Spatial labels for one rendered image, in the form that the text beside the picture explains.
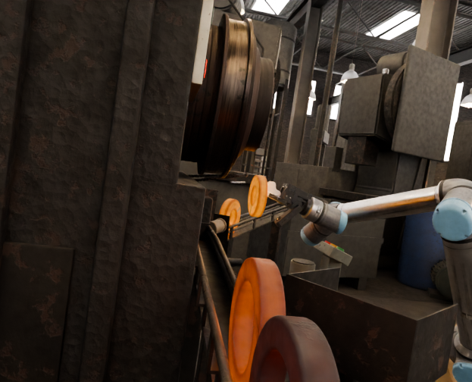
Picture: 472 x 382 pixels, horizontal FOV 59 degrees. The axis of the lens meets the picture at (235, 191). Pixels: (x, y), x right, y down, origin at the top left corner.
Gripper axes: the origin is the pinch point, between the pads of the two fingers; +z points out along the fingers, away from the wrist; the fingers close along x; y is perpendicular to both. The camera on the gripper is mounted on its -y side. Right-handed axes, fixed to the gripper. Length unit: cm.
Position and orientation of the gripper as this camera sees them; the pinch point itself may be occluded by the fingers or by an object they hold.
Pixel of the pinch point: (258, 190)
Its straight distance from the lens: 156.6
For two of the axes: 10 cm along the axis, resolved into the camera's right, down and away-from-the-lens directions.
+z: -8.9, -4.1, -1.8
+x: 1.7, 0.6, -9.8
